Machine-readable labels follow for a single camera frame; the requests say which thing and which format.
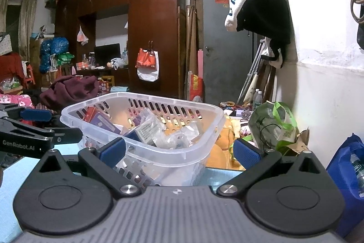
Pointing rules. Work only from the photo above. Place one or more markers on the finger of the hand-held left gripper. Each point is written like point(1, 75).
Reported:
point(68, 136)
point(37, 115)

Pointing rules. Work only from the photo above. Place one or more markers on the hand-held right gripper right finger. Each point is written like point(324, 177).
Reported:
point(246, 153)

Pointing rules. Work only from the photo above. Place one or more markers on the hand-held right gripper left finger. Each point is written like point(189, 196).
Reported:
point(113, 150)

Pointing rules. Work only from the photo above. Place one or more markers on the dark blue box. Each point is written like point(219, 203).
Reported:
point(132, 135)

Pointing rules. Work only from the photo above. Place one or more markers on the small purple box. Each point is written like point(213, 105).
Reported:
point(103, 122)

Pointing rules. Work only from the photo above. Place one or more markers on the small red box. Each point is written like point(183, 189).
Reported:
point(92, 113)

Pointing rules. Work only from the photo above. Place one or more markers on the clear plastic packet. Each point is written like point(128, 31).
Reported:
point(148, 129)

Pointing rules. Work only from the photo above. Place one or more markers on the clear plastic basket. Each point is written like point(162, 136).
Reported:
point(176, 154)

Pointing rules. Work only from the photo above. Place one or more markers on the yellow bag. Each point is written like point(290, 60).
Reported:
point(224, 146)

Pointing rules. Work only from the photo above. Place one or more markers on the pink floral blanket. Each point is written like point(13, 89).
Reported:
point(17, 100)

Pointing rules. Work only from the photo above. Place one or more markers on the green plastic bag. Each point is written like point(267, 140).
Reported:
point(267, 120)

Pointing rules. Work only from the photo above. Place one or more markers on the maroon cloth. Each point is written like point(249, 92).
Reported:
point(68, 90)

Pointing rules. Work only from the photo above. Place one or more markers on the red plastic stool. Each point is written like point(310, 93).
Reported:
point(28, 75)

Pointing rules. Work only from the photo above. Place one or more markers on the clear water bottle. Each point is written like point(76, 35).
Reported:
point(259, 100)
point(254, 97)

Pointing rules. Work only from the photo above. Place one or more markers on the red cloth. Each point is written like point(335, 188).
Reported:
point(10, 66)

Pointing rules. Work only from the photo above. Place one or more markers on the brown paper bag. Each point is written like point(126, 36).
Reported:
point(303, 140)

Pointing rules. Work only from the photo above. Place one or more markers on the green shopping bag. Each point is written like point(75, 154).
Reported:
point(65, 59)

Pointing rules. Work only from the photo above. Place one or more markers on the blue plastic bags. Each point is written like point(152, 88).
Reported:
point(54, 49)

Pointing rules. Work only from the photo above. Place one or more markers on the metal crutches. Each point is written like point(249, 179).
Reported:
point(250, 78)

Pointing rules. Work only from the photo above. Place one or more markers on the red bag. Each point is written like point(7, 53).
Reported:
point(196, 87)

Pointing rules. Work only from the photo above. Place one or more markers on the beige curtain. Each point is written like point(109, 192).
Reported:
point(3, 12)
point(27, 26)

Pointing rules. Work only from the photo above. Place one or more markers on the small white hanging bag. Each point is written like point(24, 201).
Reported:
point(82, 36)

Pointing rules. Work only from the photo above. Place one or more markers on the black monitor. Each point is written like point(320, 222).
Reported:
point(106, 53)

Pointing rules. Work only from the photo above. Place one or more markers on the orange and white hanging bag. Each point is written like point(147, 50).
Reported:
point(146, 63)

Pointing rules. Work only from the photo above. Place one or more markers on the grey door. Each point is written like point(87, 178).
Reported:
point(221, 60)

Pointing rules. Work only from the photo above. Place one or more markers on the blue fabric bag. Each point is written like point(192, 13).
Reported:
point(341, 174)

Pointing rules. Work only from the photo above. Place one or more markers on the pink roll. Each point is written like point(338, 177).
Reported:
point(200, 62)

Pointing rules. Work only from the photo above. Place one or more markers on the green label bottle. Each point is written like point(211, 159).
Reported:
point(359, 174)

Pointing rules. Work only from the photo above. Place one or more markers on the white and black hanging garment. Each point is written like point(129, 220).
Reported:
point(264, 21)

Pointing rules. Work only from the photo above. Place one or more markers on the brown wooden wardrobe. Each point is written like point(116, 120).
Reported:
point(153, 18)

